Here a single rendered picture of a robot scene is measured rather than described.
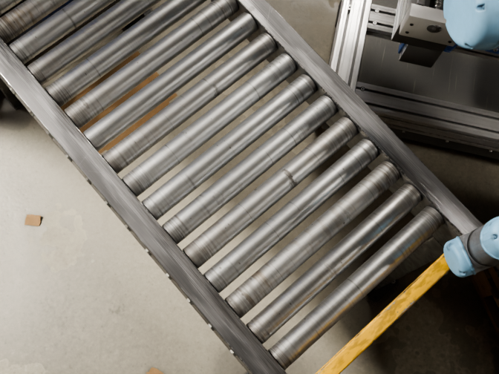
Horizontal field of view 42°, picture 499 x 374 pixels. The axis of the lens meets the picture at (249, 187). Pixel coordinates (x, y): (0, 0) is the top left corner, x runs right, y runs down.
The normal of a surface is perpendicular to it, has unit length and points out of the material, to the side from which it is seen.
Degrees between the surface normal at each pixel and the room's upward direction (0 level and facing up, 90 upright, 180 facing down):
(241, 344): 0
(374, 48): 0
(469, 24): 87
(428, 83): 0
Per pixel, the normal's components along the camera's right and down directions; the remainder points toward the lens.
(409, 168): 0.05, -0.27
